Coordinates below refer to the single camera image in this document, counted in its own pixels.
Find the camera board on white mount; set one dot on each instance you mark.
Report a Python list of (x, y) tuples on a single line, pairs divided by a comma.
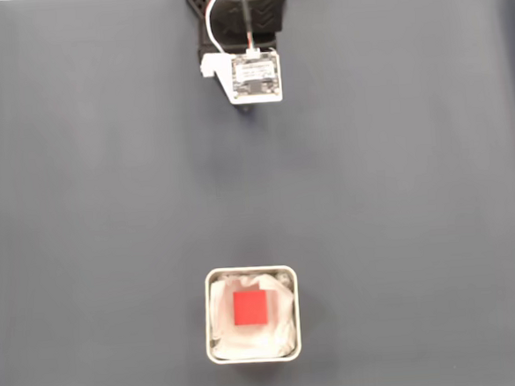
[(254, 76)]

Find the white square box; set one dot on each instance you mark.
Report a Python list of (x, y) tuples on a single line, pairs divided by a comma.
[(207, 320)]

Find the grey table mat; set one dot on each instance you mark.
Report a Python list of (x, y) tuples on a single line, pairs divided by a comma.
[(371, 172)]

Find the white tissue paper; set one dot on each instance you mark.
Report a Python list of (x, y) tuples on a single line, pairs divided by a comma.
[(250, 343)]

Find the red cube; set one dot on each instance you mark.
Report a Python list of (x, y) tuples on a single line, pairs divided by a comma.
[(250, 308)]

